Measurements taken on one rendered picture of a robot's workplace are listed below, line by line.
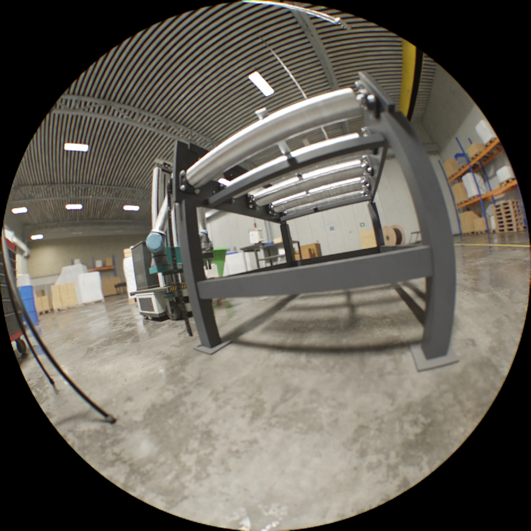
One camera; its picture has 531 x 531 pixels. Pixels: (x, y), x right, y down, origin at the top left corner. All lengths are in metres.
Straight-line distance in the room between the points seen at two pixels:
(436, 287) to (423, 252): 0.10
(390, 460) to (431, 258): 0.45
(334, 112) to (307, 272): 0.53
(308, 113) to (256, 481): 0.92
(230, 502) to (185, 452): 0.16
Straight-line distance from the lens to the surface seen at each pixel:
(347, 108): 0.65
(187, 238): 0.81
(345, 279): 0.46
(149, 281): 1.94
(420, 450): 0.43
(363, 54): 10.06
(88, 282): 8.68
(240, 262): 7.98
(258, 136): 0.67
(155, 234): 1.49
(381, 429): 0.44
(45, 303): 10.11
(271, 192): 1.22
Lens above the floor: 0.37
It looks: 1 degrees down
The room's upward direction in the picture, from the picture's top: 10 degrees counter-clockwise
